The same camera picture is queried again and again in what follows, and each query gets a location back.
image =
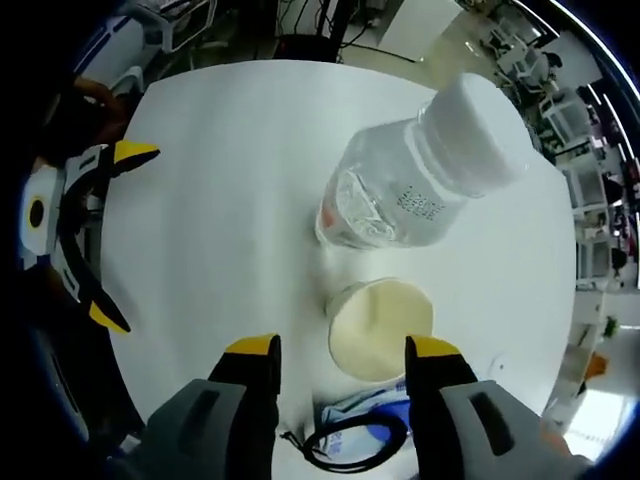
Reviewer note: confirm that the clear water bottle red label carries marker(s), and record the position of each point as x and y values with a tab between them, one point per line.
400	190

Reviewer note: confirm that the wet wipes pack blue lid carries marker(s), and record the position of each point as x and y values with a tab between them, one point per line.
370	405

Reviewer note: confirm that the person's right hand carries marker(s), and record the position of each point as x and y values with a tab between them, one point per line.
555	439

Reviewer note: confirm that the white paper cup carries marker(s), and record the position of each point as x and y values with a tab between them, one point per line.
380	330

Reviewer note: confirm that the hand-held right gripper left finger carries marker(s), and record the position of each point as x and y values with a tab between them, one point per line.
250	395

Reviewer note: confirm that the white office chair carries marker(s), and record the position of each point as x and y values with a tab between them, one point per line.
565	112
175	25

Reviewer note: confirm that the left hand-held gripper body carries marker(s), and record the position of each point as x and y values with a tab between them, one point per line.
47	235

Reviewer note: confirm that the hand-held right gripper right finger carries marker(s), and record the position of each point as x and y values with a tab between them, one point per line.
435	400

